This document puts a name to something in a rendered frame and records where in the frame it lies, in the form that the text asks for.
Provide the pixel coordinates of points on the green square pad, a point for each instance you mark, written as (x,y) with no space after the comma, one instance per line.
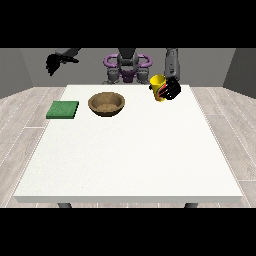
(62,109)

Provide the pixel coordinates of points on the brown wooden bowl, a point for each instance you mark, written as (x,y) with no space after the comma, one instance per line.
(106,103)

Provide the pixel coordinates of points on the grey robot trunk purple rings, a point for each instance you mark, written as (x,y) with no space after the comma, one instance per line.
(127,68)

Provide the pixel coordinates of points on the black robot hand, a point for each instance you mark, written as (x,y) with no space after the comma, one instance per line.
(172,89)
(53,63)

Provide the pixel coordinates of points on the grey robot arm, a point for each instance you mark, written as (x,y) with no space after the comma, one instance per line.
(172,63)
(68,51)

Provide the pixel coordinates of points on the dark table leg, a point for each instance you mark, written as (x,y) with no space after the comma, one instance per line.
(65,205)
(191,205)

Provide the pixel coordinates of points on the yellow cup with melon print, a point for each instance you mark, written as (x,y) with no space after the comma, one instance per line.
(157,85)

